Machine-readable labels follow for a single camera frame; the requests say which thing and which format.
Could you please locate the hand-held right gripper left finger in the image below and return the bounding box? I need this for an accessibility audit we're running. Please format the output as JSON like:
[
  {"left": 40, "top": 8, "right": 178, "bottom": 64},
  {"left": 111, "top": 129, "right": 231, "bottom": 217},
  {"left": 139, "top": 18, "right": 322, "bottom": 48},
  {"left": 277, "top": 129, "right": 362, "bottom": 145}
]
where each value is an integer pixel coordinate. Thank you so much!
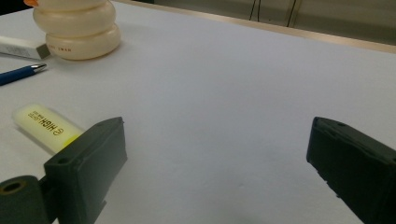
[{"left": 43, "top": 117, "right": 128, "bottom": 224}]

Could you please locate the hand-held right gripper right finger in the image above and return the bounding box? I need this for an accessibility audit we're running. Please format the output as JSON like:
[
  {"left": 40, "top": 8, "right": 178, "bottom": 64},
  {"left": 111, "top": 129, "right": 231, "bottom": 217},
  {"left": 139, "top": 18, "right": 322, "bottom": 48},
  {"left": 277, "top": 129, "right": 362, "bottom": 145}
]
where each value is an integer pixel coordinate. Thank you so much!
[{"left": 305, "top": 116, "right": 396, "bottom": 224}]

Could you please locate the yellow highlighter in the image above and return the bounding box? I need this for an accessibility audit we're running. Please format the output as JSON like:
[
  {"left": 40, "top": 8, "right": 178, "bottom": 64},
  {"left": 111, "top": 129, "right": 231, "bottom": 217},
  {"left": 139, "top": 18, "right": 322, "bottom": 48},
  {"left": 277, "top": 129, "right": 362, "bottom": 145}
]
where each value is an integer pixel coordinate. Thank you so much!
[{"left": 12, "top": 103, "right": 85, "bottom": 154}]

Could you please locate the blue pen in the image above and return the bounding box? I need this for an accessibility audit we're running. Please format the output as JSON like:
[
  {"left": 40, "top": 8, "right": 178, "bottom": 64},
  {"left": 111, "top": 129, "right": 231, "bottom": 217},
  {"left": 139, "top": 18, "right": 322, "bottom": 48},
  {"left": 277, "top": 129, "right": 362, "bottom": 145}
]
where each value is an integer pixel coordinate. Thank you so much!
[{"left": 0, "top": 63, "right": 49, "bottom": 87}]

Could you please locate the cream duck pen holder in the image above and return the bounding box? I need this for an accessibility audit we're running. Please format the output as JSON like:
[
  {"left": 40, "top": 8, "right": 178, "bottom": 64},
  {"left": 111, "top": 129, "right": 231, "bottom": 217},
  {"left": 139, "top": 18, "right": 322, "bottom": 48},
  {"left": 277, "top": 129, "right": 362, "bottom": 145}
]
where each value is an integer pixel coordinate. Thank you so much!
[{"left": 23, "top": 0, "right": 122, "bottom": 61}]

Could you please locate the white eraser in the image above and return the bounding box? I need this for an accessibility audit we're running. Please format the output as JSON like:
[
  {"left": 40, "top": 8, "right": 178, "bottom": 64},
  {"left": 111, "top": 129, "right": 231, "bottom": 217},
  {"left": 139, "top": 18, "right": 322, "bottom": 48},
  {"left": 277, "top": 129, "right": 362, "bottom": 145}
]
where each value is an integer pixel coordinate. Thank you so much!
[{"left": 0, "top": 35, "right": 51, "bottom": 61}]

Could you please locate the wooden table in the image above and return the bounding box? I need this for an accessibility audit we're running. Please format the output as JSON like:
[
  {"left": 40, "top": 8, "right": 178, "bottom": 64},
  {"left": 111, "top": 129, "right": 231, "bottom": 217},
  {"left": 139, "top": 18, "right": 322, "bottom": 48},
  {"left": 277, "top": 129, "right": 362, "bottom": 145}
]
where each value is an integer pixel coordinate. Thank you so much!
[{"left": 115, "top": 0, "right": 396, "bottom": 54}]

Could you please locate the white table mat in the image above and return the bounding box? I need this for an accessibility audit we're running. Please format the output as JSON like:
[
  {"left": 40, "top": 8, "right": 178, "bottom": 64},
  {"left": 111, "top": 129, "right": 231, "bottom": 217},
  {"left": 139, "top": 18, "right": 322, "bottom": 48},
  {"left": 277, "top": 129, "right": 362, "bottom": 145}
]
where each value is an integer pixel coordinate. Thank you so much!
[{"left": 0, "top": 0, "right": 396, "bottom": 224}]

